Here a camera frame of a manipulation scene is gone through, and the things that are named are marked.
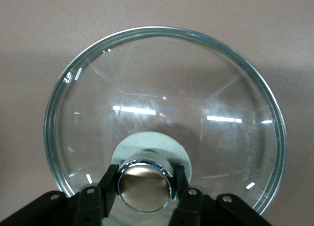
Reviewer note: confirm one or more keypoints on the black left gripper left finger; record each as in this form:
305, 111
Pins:
110, 186

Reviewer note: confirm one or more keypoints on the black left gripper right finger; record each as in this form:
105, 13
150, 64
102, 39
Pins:
186, 206

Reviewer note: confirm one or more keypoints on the glass pot lid with knob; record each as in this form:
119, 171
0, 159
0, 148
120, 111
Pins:
147, 184

